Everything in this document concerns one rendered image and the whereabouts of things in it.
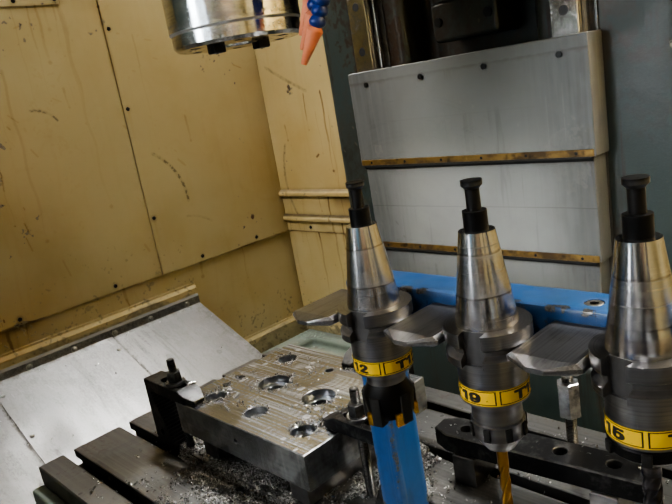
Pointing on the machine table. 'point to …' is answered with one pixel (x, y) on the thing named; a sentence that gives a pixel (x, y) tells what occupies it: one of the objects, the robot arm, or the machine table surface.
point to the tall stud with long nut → (569, 405)
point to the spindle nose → (228, 23)
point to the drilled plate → (282, 454)
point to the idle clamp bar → (544, 463)
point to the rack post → (400, 463)
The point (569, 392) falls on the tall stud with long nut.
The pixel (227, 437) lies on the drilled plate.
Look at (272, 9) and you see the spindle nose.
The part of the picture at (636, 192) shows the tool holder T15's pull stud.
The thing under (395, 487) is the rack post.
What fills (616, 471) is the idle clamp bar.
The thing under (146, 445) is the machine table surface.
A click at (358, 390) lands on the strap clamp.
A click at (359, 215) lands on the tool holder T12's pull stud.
